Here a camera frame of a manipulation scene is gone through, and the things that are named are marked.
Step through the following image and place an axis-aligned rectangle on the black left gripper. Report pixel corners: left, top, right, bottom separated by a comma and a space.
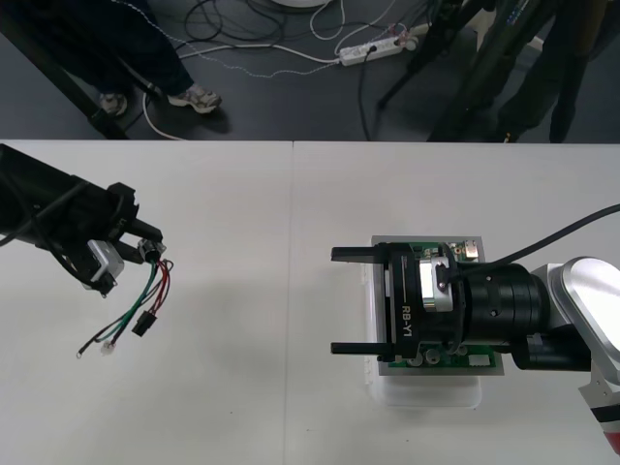
67, 181, 165, 297

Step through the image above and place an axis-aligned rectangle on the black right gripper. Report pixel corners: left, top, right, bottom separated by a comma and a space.
330, 241, 470, 364

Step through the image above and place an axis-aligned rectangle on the red black green cable bundle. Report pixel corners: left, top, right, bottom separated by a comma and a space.
76, 237, 174, 360

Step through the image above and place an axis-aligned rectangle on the milky plastic box with lid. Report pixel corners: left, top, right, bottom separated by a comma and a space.
360, 263, 484, 412

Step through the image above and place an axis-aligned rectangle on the white power strip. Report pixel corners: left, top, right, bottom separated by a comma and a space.
337, 34, 419, 68

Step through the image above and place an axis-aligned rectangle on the dark green tripod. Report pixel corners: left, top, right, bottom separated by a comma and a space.
428, 0, 532, 142

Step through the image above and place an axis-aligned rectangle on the white round base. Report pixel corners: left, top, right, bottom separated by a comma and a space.
270, 0, 335, 9

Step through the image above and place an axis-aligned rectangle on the black tripod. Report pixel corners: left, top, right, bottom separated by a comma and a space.
376, 0, 485, 142

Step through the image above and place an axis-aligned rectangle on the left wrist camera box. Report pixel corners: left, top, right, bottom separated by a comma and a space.
85, 239, 125, 288

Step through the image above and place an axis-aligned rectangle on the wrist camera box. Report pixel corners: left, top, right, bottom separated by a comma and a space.
85, 239, 125, 288
417, 244, 466, 312

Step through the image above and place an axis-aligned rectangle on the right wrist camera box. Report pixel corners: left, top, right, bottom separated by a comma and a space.
417, 244, 466, 312

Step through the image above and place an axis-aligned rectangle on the black desk frame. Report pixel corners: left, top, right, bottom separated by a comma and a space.
0, 0, 130, 140

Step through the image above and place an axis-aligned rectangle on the green circuit board grey frame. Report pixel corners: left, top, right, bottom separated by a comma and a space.
370, 235, 506, 378

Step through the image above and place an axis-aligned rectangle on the black power cord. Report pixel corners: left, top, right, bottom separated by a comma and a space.
357, 46, 378, 141

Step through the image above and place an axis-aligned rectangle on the white power cord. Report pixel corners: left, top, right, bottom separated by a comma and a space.
142, 41, 343, 141

